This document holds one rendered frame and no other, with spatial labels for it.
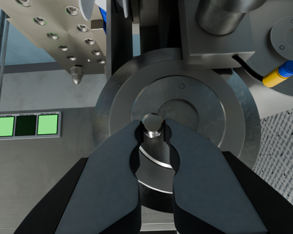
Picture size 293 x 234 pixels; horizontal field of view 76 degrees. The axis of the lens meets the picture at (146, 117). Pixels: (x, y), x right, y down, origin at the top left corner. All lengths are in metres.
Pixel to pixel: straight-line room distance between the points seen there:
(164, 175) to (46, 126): 0.45
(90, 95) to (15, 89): 1.03
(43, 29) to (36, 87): 2.45
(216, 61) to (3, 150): 0.57
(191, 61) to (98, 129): 0.10
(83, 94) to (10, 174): 2.02
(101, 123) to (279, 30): 0.19
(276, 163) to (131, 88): 0.28
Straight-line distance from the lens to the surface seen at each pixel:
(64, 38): 0.46
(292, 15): 0.26
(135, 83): 0.17
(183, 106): 0.15
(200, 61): 0.16
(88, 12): 0.22
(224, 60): 0.17
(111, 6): 0.24
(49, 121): 0.57
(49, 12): 0.40
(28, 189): 0.59
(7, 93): 3.10
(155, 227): 0.52
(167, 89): 0.15
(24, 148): 0.60
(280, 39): 0.23
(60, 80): 2.75
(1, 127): 0.64
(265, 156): 0.40
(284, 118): 0.35
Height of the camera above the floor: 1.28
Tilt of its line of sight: 11 degrees down
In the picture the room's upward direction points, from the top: 177 degrees clockwise
